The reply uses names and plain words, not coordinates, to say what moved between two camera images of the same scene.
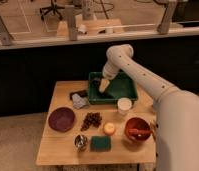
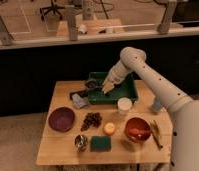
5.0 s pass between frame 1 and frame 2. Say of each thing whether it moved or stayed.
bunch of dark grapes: stayed
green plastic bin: stayed
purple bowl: stayed
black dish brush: moved
